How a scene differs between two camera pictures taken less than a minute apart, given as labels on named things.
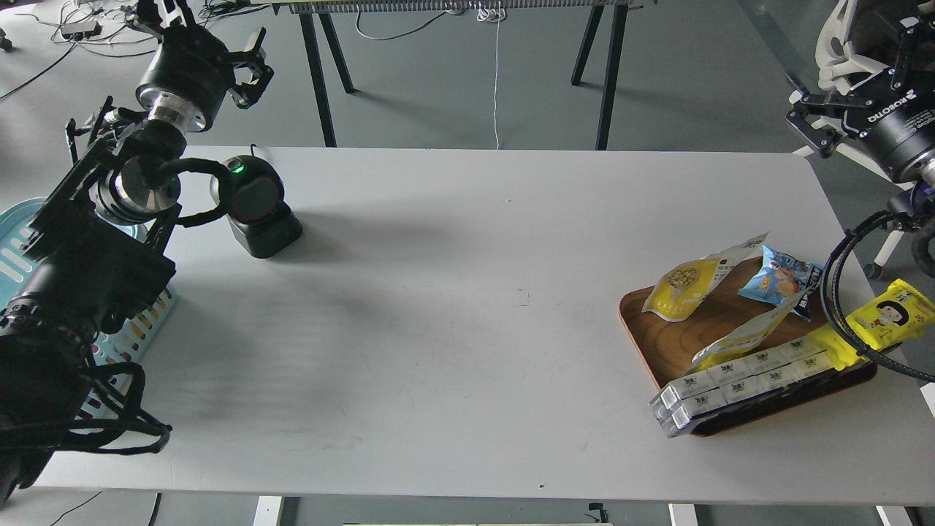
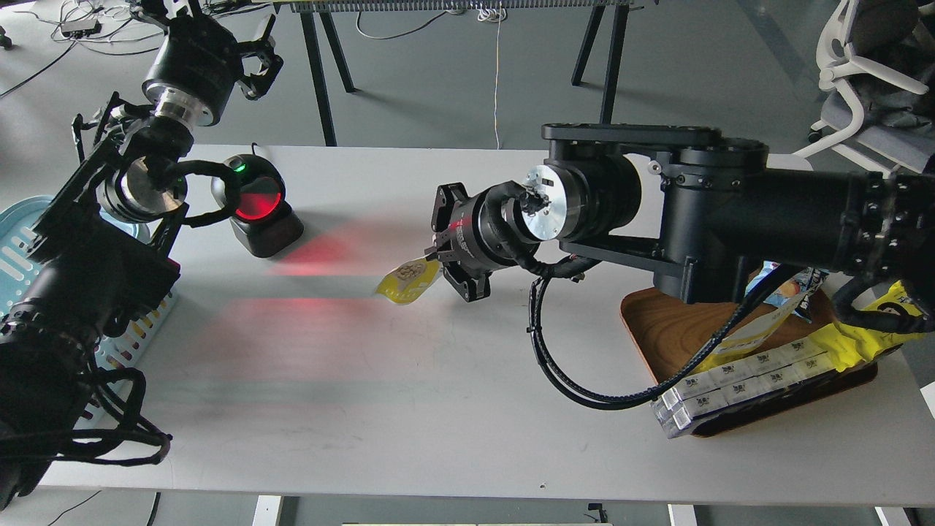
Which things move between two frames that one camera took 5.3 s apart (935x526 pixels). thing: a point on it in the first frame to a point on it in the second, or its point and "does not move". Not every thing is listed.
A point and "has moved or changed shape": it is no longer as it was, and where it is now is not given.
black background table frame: [611, 12] does not move
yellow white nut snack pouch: [677, 288] has moved or changed shape
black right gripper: [895, 113] to [477, 233]
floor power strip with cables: [80, 30] does not move
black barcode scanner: [258, 212] does not move
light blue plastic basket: [117, 350] does not move
